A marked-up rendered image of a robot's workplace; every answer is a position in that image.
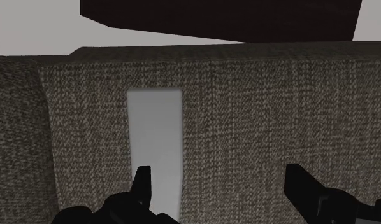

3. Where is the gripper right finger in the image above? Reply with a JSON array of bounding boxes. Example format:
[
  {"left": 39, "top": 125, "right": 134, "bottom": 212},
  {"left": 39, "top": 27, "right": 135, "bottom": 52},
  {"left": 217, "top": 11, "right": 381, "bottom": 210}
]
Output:
[{"left": 284, "top": 163, "right": 381, "bottom": 224}]

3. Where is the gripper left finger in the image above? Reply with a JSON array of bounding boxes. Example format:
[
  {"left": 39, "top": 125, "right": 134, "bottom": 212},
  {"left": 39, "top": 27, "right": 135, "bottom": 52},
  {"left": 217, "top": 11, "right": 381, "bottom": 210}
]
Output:
[{"left": 50, "top": 165, "right": 181, "bottom": 224}]

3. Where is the white flat rectangular object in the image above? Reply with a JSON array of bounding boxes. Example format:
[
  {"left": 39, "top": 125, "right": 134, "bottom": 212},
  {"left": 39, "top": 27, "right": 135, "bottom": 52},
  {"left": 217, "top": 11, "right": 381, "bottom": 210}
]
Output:
[{"left": 127, "top": 88, "right": 183, "bottom": 221}]

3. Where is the grey-brown woven fabric sofa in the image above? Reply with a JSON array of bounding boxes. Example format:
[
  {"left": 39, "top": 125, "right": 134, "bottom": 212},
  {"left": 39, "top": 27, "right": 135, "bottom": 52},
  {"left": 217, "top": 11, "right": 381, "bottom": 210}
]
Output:
[{"left": 0, "top": 41, "right": 381, "bottom": 224}]

